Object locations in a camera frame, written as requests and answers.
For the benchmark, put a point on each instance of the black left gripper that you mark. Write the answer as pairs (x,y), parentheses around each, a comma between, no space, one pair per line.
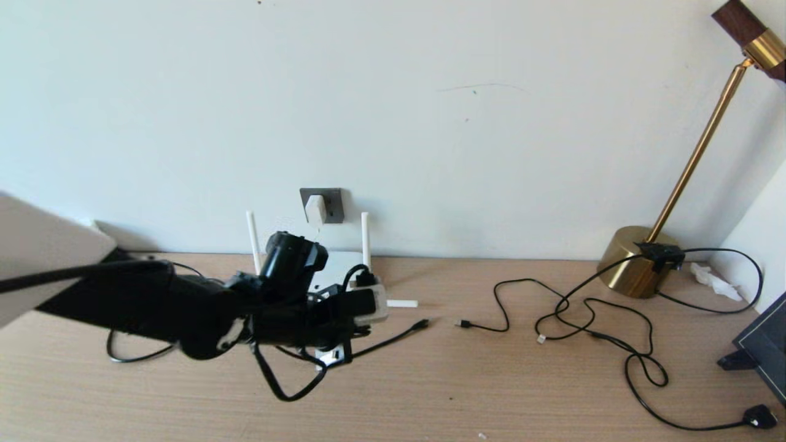
(331,344)

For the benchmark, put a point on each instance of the white router with four antennas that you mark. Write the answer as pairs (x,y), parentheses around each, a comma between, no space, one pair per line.
(341,264)

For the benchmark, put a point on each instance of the white power adapter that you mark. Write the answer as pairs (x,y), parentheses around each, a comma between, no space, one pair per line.
(316,210)

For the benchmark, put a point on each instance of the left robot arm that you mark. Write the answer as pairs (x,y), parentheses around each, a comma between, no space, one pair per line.
(153,301)

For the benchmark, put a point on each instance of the brass desk lamp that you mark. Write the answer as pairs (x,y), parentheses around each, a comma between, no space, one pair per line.
(629,261)

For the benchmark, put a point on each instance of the crumpled white tissue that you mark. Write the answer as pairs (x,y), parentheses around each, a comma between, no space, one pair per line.
(713,282)

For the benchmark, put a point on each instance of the black clip stand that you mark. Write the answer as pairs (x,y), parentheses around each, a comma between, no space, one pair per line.
(735,360)

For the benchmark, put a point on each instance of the dark teal patterned board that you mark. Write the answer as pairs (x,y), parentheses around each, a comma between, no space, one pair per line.
(767,350)

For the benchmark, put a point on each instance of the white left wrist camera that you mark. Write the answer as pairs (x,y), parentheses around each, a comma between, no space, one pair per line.
(381,307)

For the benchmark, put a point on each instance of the grey wall socket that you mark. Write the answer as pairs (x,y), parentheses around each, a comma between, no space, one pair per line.
(336,205)

